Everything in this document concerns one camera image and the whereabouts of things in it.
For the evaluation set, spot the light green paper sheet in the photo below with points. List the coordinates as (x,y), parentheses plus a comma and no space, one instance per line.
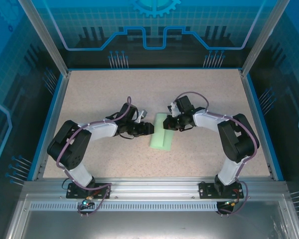
(162,139)

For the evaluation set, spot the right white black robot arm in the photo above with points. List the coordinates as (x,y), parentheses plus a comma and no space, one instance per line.
(234,139)

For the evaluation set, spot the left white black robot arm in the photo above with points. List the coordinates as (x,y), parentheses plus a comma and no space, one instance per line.
(64,147)

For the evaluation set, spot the aluminium mounting beam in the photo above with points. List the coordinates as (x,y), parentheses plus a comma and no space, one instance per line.
(152,189)

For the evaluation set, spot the blue edge trim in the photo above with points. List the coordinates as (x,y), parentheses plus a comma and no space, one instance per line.
(46,124)
(263,124)

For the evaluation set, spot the grey metal panel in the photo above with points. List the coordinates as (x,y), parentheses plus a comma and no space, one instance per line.
(152,224)

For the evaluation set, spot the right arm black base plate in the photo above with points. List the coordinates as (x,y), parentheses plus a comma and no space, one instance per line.
(205,190)

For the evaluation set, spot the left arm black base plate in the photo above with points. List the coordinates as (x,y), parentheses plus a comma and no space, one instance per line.
(74,191)

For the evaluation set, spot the aluminium frame post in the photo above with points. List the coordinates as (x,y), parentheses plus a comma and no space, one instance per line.
(46,37)
(262,37)

